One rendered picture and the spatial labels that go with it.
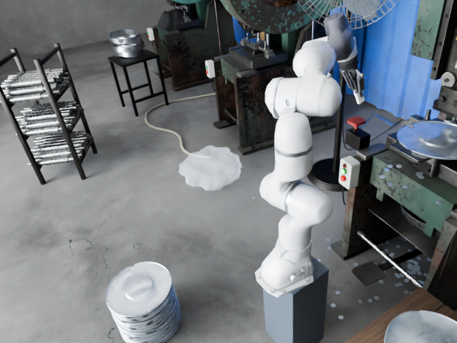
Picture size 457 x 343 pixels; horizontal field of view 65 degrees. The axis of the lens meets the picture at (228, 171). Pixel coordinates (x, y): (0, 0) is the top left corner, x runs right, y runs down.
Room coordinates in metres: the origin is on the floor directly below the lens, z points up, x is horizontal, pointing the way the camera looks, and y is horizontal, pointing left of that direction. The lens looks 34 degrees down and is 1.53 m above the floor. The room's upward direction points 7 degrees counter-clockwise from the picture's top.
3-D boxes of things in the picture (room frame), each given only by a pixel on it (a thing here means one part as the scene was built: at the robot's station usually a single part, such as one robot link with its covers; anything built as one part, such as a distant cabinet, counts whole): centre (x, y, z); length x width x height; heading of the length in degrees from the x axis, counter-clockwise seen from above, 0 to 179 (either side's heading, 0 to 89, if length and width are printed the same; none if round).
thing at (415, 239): (1.20, -0.94, 0.31); 0.43 x 0.42 x 0.01; 20
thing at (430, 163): (1.14, -0.77, 0.72); 0.25 x 0.14 x 0.14; 110
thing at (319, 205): (0.88, -0.23, 0.71); 0.18 x 0.11 x 0.25; 43
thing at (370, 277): (1.15, -0.80, 0.14); 0.59 x 0.10 x 0.05; 110
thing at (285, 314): (0.91, -0.20, 0.23); 0.18 x 0.18 x 0.45; 30
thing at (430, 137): (1.16, -0.81, 0.78); 0.29 x 0.29 x 0.01
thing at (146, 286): (1.07, 0.46, 0.25); 0.29 x 0.29 x 0.01
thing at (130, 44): (3.77, 0.84, 0.40); 0.45 x 0.40 x 0.79; 32
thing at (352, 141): (1.41, -0.60, 0.62); 0.10 x 0.06 x 0.20; 20
